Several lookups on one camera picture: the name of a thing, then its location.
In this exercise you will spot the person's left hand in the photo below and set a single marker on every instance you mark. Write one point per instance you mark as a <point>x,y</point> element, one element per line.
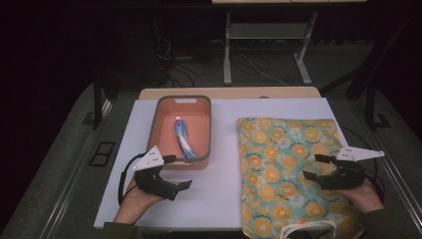
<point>134,204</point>

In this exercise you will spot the orange storage basket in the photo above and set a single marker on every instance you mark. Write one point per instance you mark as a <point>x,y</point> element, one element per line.
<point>197,124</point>

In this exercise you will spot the wooden table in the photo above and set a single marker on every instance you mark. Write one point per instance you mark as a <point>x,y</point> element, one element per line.
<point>232,92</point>

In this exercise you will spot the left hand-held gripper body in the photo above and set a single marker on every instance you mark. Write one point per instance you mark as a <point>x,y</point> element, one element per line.
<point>149,161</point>

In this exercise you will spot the black floor frame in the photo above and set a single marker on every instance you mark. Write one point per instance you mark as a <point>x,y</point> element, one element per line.
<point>102,153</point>

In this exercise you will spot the blue and white toothpaste tube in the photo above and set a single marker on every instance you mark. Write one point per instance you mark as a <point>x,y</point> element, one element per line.
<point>183,139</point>

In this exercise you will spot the metal floor rail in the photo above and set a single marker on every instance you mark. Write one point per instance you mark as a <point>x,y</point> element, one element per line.
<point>394,169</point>
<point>76,166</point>

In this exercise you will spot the lemon print cloth bag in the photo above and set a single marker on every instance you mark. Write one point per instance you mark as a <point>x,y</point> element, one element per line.
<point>282,159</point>

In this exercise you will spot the white board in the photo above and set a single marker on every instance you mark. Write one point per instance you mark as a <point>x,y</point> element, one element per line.
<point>209,189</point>

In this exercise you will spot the grey metal frame desk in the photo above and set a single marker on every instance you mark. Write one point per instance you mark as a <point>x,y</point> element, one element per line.
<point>227,63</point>

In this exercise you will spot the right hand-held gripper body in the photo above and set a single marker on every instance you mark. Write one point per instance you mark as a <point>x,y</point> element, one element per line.
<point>345,177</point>

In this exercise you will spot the black metal stand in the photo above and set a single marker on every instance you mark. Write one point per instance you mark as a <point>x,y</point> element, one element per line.
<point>97,106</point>
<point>371,99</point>

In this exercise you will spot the person's right hand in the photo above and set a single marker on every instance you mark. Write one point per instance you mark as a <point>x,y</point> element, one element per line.
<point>365,199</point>

